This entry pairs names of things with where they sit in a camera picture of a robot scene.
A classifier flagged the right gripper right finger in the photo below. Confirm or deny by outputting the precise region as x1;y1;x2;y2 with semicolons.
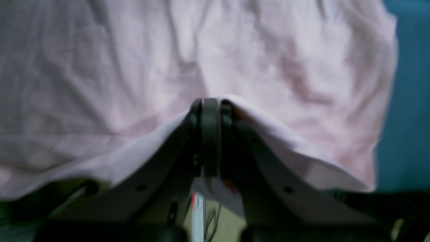
220;101;380;242

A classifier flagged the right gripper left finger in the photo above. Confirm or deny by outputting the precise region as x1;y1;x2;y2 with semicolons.
50;99;202;242

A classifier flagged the pink T-shirt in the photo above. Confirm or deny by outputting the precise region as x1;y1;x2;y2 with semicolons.
1;0;397;201

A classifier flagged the teal table cloth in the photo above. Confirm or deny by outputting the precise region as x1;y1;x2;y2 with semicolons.
377;0;430;193

